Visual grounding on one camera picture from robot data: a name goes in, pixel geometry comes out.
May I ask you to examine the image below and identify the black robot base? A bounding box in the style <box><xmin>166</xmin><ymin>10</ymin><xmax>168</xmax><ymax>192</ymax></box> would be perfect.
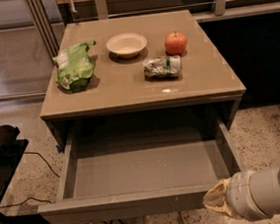
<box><xmin>0</xmin><ymin>124</ymin><xmax>47</xmax><ymax>224</ymax></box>

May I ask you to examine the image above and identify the white paper bowl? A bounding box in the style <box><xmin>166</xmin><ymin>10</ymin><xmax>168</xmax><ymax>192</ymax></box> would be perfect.
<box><xmin>105</xmin><ymin>33</ymin><xmax>147</xmax><ymax>59</ymax></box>

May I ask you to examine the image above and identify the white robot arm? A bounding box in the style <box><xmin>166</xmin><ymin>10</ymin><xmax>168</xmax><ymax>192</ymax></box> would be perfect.
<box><xmin>203</xmin><ymin>165</ymin><xmax>280</xmax><ymax>221</ymax></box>

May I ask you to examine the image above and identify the crushed green white can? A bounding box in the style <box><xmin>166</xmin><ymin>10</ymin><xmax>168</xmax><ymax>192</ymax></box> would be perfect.
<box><xmin>143</xmin><ymin>56</ymin><xmax>182</xmax><ymax>79</ymax></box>

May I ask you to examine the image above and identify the green chip bag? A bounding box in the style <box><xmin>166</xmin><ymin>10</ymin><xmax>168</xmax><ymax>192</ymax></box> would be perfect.
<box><xmin>52</xmin><ymin>40</ymin><xmax>96</xmax><ymax>93</ymax></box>

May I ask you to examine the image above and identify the red apple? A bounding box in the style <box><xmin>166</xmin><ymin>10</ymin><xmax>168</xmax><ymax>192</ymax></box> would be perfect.
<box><xmin>165</xmin><ymin>32</ymin><xmax>187</xmax><ymax>55</ymax></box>

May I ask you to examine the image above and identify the metal shelf rail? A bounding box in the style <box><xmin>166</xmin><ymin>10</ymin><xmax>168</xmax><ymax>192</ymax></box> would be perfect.
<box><xmin>193</xmin><ymin>1</ymin><xmax>280</xmax><ymax>23</ymax></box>

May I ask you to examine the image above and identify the grey top drawer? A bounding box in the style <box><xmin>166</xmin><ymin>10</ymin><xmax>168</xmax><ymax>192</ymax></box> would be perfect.
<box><xmin>38</xmin><ymin>118</ymin><xmax>245</xmax><ymax>224</ymax></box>

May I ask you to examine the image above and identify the black floor cable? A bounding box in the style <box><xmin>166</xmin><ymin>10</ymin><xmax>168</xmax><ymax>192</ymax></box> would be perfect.
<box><xmin>0</xmin><ymin>148</ymin><xmax>64</xmax><ymax>211</ymax></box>

